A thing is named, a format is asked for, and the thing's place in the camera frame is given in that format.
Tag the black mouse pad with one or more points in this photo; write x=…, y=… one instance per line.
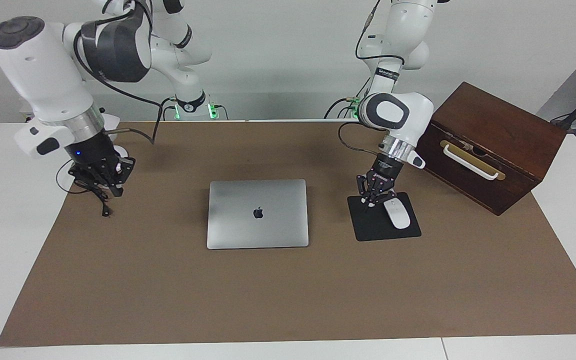
x=368, y=225

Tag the grey aluminium laptop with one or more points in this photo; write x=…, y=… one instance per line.
x=258, y=215

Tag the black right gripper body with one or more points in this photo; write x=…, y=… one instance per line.
x=90, y=152

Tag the dark brown wooden box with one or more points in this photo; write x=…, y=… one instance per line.
x=518, y=150

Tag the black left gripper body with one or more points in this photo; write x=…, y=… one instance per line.
x=385, y=170

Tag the white desk lamp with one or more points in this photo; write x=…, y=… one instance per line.
x=110, y=121

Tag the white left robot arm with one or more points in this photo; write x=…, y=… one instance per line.
x=393, y=107

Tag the white computer mouse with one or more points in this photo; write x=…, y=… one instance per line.
x=398, y=214

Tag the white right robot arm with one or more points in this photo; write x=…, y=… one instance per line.
x=43, y=75

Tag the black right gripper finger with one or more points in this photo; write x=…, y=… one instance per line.
x=85, y=177
x=120, y=175

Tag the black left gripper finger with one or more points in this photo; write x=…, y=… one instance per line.
x=364, y=190
x=385, y=194

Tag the brown table mat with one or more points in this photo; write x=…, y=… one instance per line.
x=288, y=290

